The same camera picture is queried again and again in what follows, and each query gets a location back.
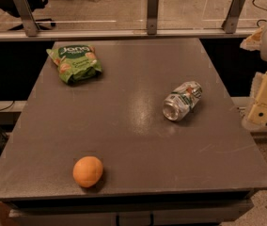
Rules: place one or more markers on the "metal rail bar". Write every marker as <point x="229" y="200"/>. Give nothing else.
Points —
<point x="123" y="34"/>

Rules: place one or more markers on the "metal bracket post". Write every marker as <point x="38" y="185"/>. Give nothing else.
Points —
<point x="152" y="16"/>
<point x="31" y="28"/>
<point x="229" y="25"/>

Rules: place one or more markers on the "orange fruit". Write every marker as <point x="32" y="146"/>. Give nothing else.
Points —
<point x="87" y="171"/>

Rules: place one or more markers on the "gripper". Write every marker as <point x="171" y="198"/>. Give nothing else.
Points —
<point x="257" y="116"/>

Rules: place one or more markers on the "right metal bracket post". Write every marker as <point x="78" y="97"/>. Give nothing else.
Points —
<point x="229" y="25"/>

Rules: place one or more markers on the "middle metal bracket post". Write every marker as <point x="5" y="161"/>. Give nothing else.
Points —
<point x="152" y="16"/>

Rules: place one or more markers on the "green rice chip bag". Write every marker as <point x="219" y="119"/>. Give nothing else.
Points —
<point x="75" y="63"/>

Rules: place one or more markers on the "crushed clear plastic bottle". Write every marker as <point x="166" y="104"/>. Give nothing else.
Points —
<point x="182" y="100"/>

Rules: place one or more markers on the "black office chair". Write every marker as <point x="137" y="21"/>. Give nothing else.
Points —
<point x="44" y="24"/>

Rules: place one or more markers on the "left metal bracket post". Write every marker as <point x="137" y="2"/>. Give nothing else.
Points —
<point x="31" y="28"/>

